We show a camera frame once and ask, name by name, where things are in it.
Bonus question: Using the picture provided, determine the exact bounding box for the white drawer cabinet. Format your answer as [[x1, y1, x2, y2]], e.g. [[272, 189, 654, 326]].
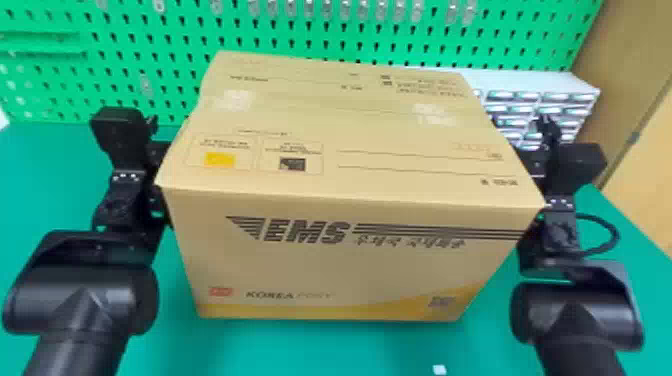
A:
[[408, 66, 602, 155]]

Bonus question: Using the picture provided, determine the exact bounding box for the cardboard box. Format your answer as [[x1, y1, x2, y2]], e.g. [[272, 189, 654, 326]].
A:
[[155, 50, 548, 323]]

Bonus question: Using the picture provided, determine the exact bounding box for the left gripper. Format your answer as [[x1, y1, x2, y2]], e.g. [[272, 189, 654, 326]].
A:
[[146, 139, 173, 183]]

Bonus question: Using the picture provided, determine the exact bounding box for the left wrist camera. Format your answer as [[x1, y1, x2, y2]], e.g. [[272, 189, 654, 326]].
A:
[[89, 106, 160, 172]]

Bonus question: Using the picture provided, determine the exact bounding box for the black cable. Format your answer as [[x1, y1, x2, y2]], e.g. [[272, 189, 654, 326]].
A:
[[574, 211, 622, 260]]

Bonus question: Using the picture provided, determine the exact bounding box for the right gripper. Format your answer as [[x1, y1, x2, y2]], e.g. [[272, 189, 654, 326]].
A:
[[516, 113, 563, 185]]

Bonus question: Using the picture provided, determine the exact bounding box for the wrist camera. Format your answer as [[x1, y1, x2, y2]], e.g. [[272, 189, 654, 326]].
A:
[[89, 106, 160, 172], [545, 142, 609, 199]]

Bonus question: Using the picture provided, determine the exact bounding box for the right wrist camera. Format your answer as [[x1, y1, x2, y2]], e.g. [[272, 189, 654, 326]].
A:
[[545, 142, 609, 199]]

